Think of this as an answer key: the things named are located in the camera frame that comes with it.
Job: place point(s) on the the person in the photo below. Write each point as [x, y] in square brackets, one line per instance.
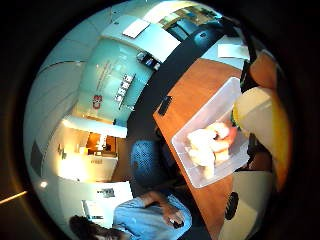
[143, 220]

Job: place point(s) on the blue mesh office chair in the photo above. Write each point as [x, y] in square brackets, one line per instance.
[146, 163]

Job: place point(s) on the red logo wall sign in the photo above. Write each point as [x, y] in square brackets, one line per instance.
[97, 101]

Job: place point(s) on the black oval device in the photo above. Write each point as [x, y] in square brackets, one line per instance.
[232, 205]

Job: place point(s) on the wall mounted screens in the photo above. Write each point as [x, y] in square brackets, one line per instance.
[148, 61]

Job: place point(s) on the cream and pink soft toy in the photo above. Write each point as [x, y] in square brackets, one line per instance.
[206, 146]

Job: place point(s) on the lit reception counter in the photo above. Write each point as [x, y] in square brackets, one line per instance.
[90, 156]

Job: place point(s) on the clear plastic container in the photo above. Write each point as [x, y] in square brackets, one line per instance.
[203, 113]

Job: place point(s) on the white lettered wall sign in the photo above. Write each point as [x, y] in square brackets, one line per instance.
[124, 88]

